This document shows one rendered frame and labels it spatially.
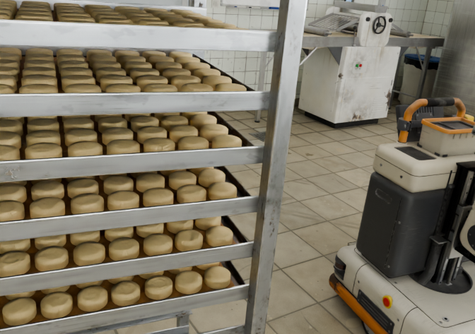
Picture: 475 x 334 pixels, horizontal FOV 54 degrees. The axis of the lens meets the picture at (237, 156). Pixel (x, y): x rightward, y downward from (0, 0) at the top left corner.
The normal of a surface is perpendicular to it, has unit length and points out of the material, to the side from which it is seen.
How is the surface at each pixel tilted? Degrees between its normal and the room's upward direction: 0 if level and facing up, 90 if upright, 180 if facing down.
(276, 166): 90
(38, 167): 90
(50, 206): 0
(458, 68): 90
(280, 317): 0
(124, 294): 0
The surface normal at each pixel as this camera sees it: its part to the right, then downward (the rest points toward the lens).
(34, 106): 0.36, 0.36
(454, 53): -0.85, 0.12
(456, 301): 0.08, -0.93
